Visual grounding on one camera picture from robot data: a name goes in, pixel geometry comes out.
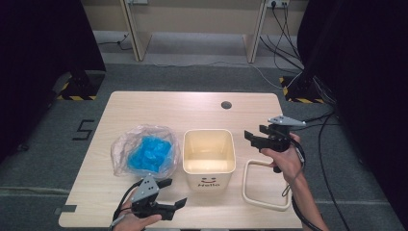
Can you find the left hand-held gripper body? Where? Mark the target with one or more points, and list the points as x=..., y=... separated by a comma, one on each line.
x=146, y=194

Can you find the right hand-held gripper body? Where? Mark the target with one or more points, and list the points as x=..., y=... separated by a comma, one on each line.
x=279, y=142

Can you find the white smiley trash bin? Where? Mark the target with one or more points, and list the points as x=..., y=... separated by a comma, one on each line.
x=208, y=154

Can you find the clear plastic trash bag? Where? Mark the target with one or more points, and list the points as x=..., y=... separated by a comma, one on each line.
x=128, y=141

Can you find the person's right hand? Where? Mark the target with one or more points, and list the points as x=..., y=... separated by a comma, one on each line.
x=288, y=162

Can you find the person's left hand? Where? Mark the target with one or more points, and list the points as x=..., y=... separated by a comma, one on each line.
x=134, y=223

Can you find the crumpled blue plastic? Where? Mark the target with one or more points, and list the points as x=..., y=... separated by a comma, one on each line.
x=149, y=154

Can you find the dark round table grommet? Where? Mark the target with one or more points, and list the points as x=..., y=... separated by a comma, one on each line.
x=226, y=105

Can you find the black hazard-striped stand base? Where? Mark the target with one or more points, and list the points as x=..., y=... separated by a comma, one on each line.
x=83, y=86
x=301, y=89

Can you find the grey tape strip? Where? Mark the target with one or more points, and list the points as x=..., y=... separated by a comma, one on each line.
x=67, y=208

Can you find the beige desk leg panel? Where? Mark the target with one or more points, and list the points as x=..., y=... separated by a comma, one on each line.
x=253, y=41
x=138, y=38

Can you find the black curtain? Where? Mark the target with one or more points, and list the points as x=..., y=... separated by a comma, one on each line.
x=369, y=80
x=41, y=64

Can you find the white wall outlet with plugs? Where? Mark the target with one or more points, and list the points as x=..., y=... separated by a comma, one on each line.
x=277, y=3

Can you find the white wall power outlet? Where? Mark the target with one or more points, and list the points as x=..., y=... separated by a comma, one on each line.
x=137, y=1

